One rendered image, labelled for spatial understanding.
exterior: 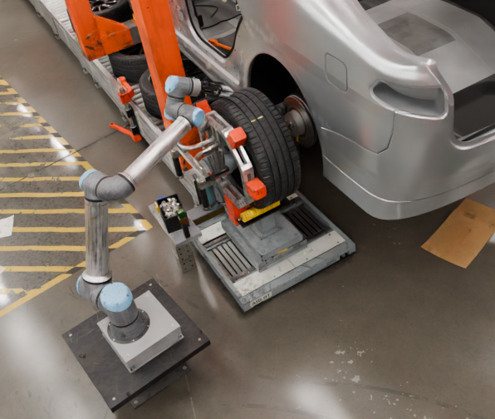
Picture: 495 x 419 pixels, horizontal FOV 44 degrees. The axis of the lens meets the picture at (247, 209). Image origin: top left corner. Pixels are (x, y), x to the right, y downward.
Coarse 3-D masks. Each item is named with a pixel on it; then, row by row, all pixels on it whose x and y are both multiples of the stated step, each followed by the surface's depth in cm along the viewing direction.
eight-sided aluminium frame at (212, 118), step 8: (208, 112) 331; (216, 112) 330; (208, 120) 328; (216, 120) 331; (224, 120) 324; (200, 128) 348; (208, 128) 352; (216, 128) 323; (224, 128) 318; (232, 128) 317; (200, 136) 356; (208, 136) 356; (224, 136) 316; (208, 152) 363; (232, 152) 317; (240, 152) 319; (240, 160) 315; (248, 160) 317; (240, 168) 315; (248, 168) 316; (224, 176) 364; (248, 176) 324; (224, 184) 364; (224, 192) 362; (232, 200) 356; (240, 200) 341; (248, 200) 329; (240, 208) 348
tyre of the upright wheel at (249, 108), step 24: (240, 96) 328; (264, 96) 325; (240, 120) 316; (264, 120) 317; (264, 144) 314; (288, 144) 318; (264, 168) 316; (288, 168) 322; (240, 192) 363; (288, 192) 337
